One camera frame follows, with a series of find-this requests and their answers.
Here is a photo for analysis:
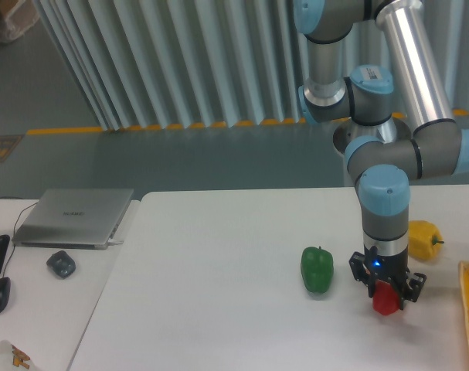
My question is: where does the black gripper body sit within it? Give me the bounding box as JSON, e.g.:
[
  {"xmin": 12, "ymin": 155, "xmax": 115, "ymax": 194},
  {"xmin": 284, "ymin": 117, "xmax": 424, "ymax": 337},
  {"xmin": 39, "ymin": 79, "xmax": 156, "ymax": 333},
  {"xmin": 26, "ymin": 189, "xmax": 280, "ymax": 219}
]
[{"xmin": 349, "ymin": 244, "xmax": 412, "ymax": 290}]

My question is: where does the red bell pepper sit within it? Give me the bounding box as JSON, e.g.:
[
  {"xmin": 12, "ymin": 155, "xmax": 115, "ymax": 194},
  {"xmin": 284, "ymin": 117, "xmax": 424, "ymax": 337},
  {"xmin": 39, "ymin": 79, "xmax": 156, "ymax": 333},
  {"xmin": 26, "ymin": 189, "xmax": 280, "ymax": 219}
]
[{"xmin": 372, "ymin": 281, "xmax": 399, "ymax": 316}]

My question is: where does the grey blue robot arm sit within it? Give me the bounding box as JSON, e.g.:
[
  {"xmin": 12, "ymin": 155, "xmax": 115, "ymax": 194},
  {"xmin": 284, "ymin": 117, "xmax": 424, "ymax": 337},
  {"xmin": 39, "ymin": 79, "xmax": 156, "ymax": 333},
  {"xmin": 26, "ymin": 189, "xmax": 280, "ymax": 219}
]
[{"xmin": 293, "ymin": 1, "xmax": 469, "ymax": 307}]

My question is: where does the yellow bell pepper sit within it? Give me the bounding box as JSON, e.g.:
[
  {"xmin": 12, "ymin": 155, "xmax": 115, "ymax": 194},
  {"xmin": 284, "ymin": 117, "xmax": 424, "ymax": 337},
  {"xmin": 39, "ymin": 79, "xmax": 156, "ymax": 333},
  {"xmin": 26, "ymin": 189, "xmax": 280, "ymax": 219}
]
[{"xmin": 408, "ymin": 220, "xmax": 444, "ymax": 260}]

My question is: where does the green bell pepper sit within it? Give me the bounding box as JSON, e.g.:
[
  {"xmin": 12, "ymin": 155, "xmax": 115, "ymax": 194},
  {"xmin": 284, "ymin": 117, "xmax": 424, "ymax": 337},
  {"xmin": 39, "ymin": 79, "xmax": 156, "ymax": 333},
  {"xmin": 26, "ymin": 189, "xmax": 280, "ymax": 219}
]
[{"xmin": 300, "ymin": 247, "xmax": 334, "ymax": 294}]

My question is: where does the dark earbuds case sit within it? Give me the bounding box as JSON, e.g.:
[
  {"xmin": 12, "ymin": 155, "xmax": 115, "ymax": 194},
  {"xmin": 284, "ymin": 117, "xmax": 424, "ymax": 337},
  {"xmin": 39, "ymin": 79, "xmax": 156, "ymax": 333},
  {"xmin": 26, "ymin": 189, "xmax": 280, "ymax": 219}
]
[{"xmin": 46, "ymin": 250, "xmax": 76, "ymax": 279}]

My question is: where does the silver laptop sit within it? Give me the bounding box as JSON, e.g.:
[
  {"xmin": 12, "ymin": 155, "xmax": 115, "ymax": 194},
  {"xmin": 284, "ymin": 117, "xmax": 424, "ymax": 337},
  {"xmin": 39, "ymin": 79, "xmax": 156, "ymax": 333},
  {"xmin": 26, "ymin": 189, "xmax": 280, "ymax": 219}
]
[{"xmin": 12, "ymin": 189, "xmax": 134, "ymax": 250}]

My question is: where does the white folding partition screen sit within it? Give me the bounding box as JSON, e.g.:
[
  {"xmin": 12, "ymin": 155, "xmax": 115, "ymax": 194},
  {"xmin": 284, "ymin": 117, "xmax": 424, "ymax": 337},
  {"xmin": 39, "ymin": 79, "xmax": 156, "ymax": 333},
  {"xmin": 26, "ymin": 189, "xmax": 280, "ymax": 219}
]
[{"xmin": 32, "ymin": 0, "xmax": 469, "ymax": 131}]

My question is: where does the white orange printed cloth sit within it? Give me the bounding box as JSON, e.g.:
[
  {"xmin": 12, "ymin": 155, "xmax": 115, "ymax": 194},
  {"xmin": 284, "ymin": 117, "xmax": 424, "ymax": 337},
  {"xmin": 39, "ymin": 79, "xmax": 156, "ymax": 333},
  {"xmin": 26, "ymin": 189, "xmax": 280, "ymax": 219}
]
[{"xmin": 0, "ymin": 340, "xmax": 41, "ymax": 371}]

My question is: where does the brown cardboard box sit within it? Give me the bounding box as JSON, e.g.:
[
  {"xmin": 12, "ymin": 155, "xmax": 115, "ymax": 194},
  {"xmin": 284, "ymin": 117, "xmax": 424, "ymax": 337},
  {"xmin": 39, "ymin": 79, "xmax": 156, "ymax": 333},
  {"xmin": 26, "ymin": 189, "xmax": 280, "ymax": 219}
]
[{"xmin": 0, "ymin": 0, "xmax": 39, "ymax": 45}]

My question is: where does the black laptop cable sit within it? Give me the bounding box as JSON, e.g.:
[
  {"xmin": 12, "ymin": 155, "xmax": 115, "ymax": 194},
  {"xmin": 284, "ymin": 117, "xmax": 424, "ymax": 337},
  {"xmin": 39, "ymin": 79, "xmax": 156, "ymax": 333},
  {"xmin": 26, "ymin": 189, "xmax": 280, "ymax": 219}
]
[{"xmin": 0, "ymin": 196, "xmax": 39, "ymax": 280}]

